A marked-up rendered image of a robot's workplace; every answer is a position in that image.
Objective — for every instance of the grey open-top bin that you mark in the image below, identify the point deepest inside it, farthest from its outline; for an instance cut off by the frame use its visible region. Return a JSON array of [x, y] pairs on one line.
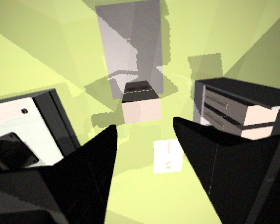
[[264, 96]]

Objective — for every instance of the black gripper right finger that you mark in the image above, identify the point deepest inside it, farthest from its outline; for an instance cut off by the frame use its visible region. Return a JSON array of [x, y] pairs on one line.
[[236, 173]]

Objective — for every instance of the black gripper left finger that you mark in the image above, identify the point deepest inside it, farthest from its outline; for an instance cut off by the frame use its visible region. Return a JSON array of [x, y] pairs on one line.
[[74, 190]]

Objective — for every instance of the beige cardboard box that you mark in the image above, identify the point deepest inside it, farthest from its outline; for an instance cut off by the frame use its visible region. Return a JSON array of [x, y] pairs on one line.
[[244, 112], [225, 123]]

